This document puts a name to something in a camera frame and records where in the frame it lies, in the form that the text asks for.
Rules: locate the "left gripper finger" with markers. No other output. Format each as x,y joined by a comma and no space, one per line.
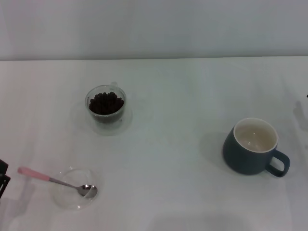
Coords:
4,183
3,166

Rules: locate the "coffee bean pile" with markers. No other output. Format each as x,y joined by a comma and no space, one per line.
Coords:
106,103

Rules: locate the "dark blue ceramic mug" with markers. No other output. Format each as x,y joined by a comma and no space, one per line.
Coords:
240,161

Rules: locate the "small clear glass dish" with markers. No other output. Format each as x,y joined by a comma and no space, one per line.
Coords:
67,199

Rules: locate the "clear glass cup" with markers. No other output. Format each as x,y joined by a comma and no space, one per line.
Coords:
106,119

